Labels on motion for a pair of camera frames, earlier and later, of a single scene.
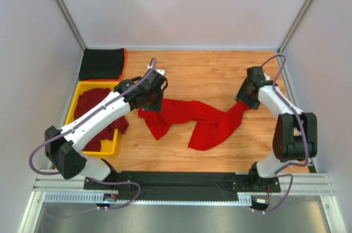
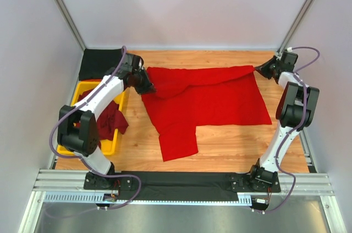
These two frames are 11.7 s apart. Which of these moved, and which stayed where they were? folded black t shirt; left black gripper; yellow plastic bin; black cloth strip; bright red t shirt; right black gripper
Moved: bright red t shirt; left black gripper; right black gripper
Stayed: yellow plastic bin; folded black t shirt; black cloth strip
